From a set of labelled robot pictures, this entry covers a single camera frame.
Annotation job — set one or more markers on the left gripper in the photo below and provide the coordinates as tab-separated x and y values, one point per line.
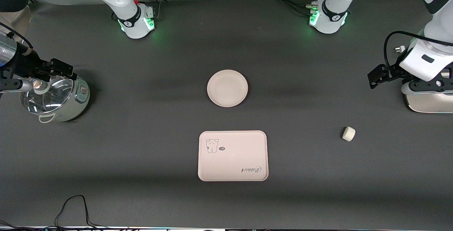
391	72

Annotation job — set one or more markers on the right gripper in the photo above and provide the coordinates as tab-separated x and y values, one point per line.
25	62

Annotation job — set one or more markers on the small white bun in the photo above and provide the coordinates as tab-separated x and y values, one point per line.
348	134

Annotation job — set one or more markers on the round cream plate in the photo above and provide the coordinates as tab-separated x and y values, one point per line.
227	88

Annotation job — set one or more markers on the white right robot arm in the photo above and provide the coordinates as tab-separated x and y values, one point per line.
120	0

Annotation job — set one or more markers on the pink rectangular tray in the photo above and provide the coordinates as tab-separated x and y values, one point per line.
233	158

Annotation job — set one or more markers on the glass pot lid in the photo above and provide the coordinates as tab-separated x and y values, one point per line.
53	98

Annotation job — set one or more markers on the pale green cooking pot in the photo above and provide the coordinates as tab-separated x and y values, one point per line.
76	103

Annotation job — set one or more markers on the cream white appliance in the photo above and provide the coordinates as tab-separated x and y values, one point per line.
430	102

